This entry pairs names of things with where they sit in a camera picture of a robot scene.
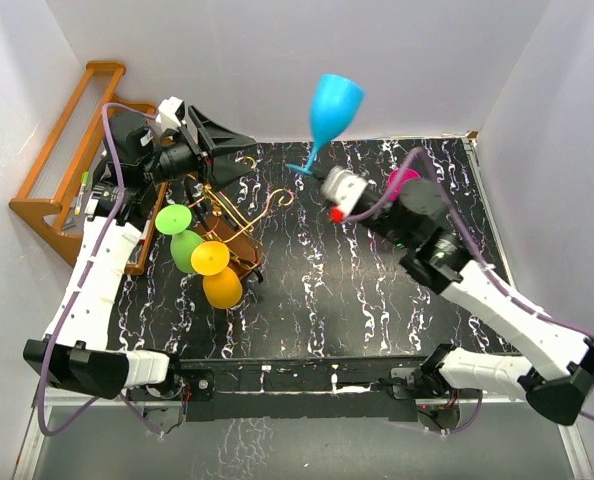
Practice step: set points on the pink green marker pen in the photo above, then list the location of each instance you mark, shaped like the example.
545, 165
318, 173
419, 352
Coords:
81, 193

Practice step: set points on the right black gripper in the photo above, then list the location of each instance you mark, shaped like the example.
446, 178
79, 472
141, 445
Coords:
326, 180

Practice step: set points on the orange wine glass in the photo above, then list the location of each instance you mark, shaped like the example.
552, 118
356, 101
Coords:
220, 283

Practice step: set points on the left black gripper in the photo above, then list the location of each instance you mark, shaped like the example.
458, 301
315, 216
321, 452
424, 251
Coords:
214, 140

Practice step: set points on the pink wine glass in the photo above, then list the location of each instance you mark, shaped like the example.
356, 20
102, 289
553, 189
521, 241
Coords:
410, 174

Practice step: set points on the gold wire wine glass rack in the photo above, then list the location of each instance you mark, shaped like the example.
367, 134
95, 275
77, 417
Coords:
220, 220

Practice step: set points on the orange wooden shelf rack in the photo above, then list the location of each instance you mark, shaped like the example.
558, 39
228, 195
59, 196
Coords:
46, 198

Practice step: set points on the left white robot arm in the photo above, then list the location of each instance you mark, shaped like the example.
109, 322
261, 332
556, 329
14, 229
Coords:
73, 354

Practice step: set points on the blue wine glass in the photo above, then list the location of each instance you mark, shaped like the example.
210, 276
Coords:
334, 106

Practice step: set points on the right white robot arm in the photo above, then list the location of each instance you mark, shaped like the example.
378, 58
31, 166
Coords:
554, 367

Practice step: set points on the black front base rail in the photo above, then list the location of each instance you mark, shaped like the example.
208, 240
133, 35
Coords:
387, 387

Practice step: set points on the green wine glass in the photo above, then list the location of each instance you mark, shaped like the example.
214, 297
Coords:
174, 220

